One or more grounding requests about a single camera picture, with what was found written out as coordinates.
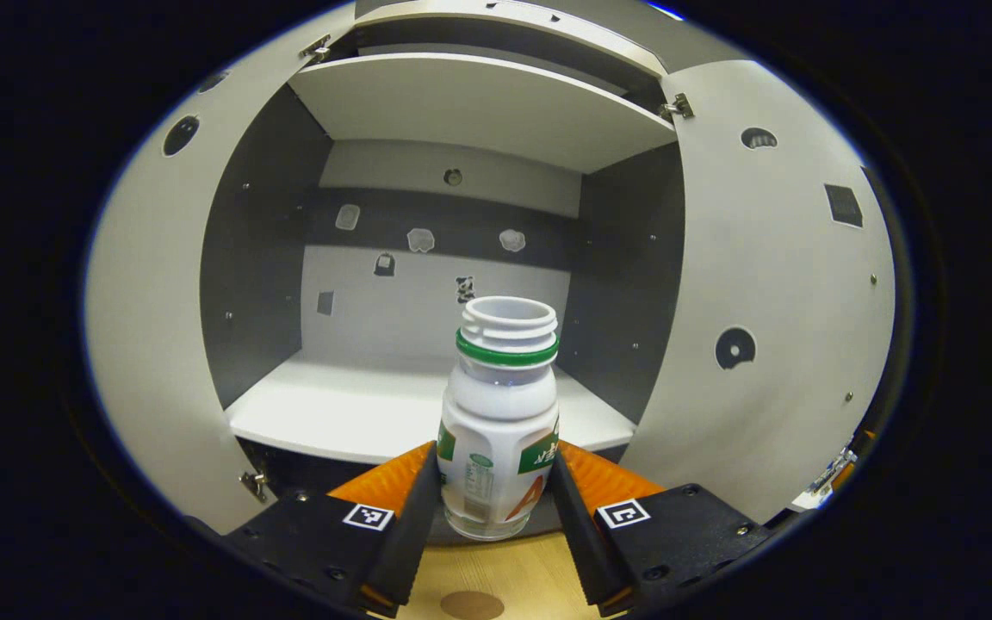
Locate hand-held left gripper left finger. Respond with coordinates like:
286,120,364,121
220,441,443,617

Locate white cabinet drawer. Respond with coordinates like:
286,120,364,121
354,0,669,78

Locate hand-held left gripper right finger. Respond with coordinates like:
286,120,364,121
548,441,772,617

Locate white cabinet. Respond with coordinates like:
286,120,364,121
83,0,897,539

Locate white plastic bottle green ring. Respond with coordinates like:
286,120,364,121
437,296,561,541

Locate round cork coaster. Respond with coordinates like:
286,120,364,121
440,591,505,620

